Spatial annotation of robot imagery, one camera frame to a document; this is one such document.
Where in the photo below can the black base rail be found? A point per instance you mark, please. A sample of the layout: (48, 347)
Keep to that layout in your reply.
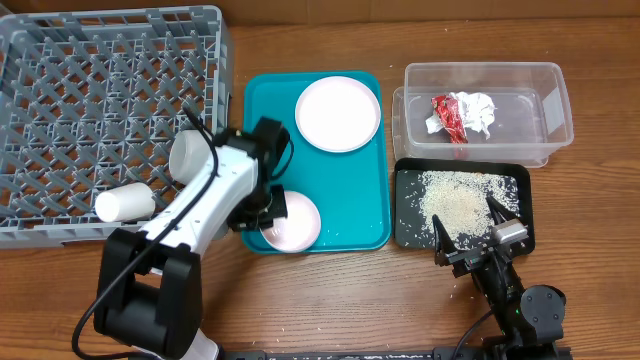
(438, 353)

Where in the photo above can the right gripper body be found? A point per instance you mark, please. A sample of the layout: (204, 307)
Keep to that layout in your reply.
(476, 255)

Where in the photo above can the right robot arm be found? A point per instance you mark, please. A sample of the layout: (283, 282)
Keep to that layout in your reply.
(530, 319)

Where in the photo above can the grey-green bowl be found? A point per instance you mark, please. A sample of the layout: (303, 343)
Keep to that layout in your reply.
(189, 154)

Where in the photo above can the clear plastic bin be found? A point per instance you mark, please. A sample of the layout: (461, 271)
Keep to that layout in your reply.
(533, 115)

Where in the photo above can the rice pile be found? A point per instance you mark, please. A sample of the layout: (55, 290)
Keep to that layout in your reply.
(457, 198)

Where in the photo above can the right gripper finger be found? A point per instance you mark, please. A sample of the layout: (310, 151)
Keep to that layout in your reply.
(500, 214)
(446, 253)

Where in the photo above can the teal serving tray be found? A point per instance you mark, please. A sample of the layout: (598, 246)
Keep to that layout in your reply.
(351, 190)

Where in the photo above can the large white plate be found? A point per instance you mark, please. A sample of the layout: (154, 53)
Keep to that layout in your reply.
(338, 114)

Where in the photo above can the white paper cup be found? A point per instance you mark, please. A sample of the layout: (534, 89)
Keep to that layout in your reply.
(126, 203)

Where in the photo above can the grey plastic dish rack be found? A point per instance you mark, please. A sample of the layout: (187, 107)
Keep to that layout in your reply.
(92, 101)

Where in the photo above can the black tray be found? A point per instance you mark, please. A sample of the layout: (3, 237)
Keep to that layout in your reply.
(518, 172)

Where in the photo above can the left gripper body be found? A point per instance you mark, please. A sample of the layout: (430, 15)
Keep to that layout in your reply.
(259, 210)

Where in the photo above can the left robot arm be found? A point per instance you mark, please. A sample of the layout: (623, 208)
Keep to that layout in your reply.
(149, 294)

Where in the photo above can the white tissue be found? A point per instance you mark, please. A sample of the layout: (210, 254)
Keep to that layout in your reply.
(477, 111)

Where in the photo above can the red snack wrapper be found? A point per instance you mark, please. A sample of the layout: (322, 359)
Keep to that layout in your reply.
(447, 110)

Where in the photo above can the small pink plate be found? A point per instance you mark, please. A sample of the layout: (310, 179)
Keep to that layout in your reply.
(299, 230)

